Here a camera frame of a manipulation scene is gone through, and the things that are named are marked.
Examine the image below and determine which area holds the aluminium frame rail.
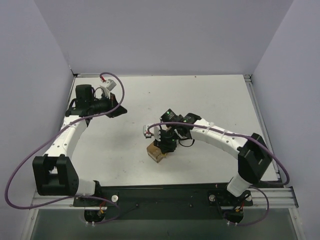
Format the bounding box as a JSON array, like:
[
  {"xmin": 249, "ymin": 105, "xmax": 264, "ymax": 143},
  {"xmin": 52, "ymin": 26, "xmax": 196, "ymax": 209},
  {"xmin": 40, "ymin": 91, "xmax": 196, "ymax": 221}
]
[{"xmin": 31, "ymin": 186, "xmax": 299, "ymax": 209}]

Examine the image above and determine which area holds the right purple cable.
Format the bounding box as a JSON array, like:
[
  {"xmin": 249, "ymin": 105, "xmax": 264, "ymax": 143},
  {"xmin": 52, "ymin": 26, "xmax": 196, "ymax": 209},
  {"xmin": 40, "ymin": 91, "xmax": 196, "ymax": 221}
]
[{"xmin": 146, "ymin": 121, "xmax": 291, "ymax": 227}]

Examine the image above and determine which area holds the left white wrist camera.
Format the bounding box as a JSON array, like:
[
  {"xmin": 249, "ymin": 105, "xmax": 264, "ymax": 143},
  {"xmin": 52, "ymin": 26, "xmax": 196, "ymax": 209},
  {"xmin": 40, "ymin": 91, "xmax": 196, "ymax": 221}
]
[{"xmin": 99, "ymin": 79, "xmax": 117, "ymax": 98}]

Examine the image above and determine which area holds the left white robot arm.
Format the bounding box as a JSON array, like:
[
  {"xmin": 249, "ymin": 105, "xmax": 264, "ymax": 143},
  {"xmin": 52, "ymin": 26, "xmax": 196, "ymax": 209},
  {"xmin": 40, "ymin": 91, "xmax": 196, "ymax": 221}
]
[{"xmin": 32, "ymin": 79, "xmax": 128, "ymax": 206}]

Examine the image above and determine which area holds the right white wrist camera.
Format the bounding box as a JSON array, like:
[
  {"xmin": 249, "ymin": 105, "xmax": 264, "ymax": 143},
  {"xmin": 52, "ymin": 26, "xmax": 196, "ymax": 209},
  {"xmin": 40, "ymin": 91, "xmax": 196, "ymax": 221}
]
[{"xmin": 142, "ymin": 125, "xmax": 161, "ymax": 142}]

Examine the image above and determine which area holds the purple cable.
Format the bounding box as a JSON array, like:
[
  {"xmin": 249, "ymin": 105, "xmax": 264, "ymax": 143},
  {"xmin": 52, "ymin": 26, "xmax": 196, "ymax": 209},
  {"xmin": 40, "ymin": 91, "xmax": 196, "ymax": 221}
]
[
  {"xmin": 5, "ymin": 71, "xmax": 126, "ymax": 225},
  {"xmin": 146, "ymin": 121, "xmax": 291, "ymax": 227}
]

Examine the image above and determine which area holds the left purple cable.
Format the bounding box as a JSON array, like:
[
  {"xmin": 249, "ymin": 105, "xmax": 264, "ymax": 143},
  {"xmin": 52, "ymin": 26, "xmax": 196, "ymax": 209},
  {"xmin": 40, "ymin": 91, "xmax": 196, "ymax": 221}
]
[{"xmin": 5, "ymin": 71, "xmax": 126, "ymax": 225}]

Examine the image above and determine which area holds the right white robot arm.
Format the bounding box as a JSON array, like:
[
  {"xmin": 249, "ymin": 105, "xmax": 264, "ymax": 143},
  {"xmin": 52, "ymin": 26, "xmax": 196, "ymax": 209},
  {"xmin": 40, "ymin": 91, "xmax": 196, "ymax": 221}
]
[{"xmin": 146, "ymin": 109, "xmax": 272, "ymax": 197}]

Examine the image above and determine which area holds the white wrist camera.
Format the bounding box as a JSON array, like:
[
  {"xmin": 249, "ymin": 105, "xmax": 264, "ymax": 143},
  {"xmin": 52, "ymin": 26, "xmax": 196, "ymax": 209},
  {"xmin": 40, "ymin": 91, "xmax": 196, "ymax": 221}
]
[
  {"xmin": 99, "ymin": 79, "xmax": 117, "ymax": 98},
  {"xmin": 142, "ymin": 125, "xmax": 161, "ymax": 142}
]

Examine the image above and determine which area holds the brown cardboard express box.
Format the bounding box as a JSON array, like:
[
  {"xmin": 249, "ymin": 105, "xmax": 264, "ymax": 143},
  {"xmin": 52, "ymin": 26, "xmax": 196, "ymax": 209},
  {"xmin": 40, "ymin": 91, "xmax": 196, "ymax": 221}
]
[{"xmin": 146, "ymin": 143, "xmax": 167, "ymax": 163}]

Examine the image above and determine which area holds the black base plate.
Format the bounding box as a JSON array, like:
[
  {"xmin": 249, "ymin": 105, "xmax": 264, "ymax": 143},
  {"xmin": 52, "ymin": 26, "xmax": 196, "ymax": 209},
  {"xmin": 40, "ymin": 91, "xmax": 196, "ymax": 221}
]
[{"xmin": 73, "ymin": 183, "xmax": 253, "ymax": 222}]

